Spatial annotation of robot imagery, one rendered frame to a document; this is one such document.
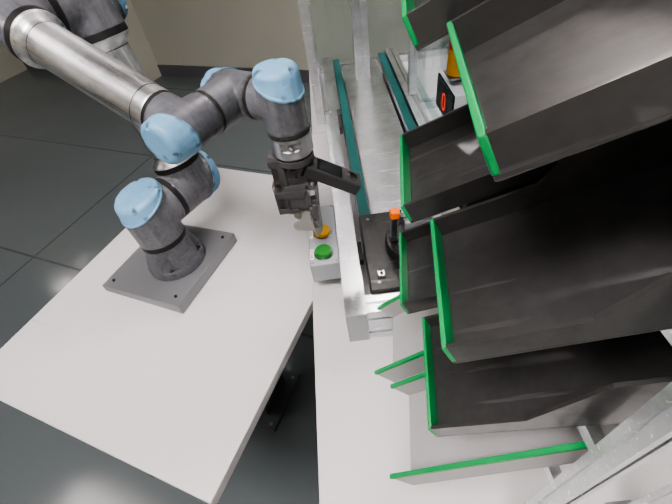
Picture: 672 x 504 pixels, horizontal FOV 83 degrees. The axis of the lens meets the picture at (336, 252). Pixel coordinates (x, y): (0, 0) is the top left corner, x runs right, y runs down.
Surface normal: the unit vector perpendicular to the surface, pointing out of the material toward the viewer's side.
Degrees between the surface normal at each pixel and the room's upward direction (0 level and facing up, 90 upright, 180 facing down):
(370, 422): 0
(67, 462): 0
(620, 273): 25
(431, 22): 90
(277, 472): 0
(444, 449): 45
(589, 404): 90
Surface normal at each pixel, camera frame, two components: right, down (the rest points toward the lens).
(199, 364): -0.11, -0.68
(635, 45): -0.52, -0.62
